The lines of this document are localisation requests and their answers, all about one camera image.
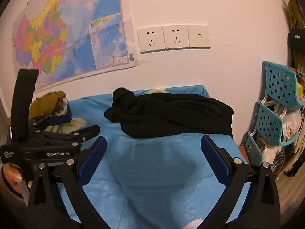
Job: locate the teal plastic storage rack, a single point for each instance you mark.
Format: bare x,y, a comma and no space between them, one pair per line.
269,124

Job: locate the black garment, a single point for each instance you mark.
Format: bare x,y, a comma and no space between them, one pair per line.
171,114

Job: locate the colourful wall map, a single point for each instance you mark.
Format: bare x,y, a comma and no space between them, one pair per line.
83,28

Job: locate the olive folded garment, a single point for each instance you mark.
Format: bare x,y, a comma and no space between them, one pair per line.
45,102

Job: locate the person's left hand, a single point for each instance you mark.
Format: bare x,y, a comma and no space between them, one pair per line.
13,176

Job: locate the white wall data socket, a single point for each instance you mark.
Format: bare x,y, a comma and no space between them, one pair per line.
199,37

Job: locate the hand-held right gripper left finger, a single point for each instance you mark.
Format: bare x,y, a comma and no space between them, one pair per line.
93,162

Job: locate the blue floral bedsheet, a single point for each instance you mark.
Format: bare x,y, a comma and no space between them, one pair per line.
147,171

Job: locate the beige hanging garment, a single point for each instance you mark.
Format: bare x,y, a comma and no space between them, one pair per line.
297,152

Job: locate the white plastic bags bundle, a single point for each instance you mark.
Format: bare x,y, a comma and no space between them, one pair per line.
289,124

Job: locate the black bag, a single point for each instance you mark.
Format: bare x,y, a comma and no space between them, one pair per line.
296,40

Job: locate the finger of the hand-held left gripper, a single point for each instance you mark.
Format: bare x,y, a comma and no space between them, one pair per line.
90,130
60,118

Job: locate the olive hanging coat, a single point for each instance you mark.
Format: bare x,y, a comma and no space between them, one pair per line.
295,16

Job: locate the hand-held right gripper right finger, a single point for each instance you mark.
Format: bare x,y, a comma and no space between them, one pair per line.
214,158

